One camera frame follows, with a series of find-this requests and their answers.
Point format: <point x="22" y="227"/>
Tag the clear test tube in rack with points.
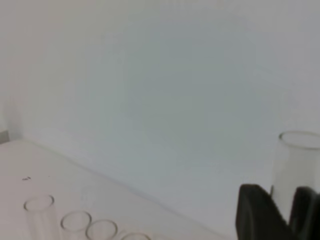
<point x="103" y="229"/>
<point x="74" y="225"/>
<point x="135" y="236"/>
<point x="41" y="218"/>

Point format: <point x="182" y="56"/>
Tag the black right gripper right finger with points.
<point x="304" y="218"/>

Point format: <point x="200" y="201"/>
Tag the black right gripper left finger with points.
<point x="257" y="216"/>

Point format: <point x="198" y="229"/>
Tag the clear glass test tube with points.
<point x="296" y="164"/>

